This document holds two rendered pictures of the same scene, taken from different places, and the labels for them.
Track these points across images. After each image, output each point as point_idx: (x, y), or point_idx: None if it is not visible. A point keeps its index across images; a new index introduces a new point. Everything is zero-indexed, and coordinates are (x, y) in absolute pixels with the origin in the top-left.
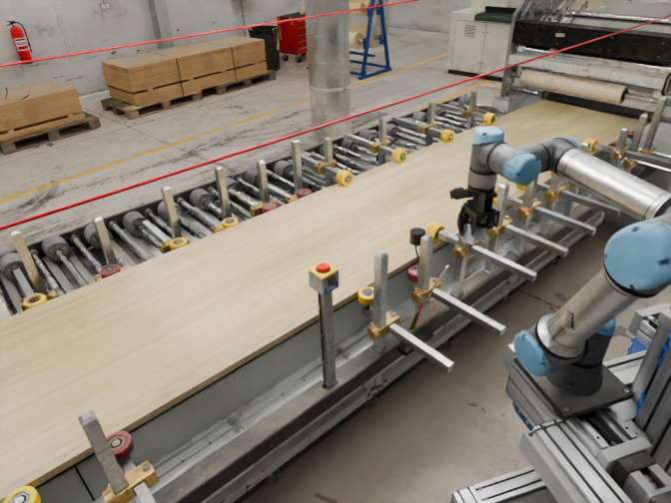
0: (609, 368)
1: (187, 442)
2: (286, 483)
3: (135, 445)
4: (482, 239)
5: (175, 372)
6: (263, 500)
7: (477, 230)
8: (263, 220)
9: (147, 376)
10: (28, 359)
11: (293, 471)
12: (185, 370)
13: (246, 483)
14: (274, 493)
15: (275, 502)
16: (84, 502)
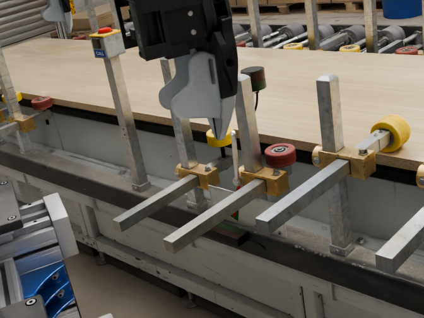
0: (2, 296)
1: (103, 162)
2: (187, 314)
3: (77, 130)
4: (48, 15)
5: (103, 94)
6: (168, 303)
7: (60, 5)
8: (366, 57)
9: (101, 89)
10: (127, 60)
11: (201, 315)
12: (105, 96)
13: (156, 266)
14: (175, 309)
15: (166, 312)
16: (59, 146)
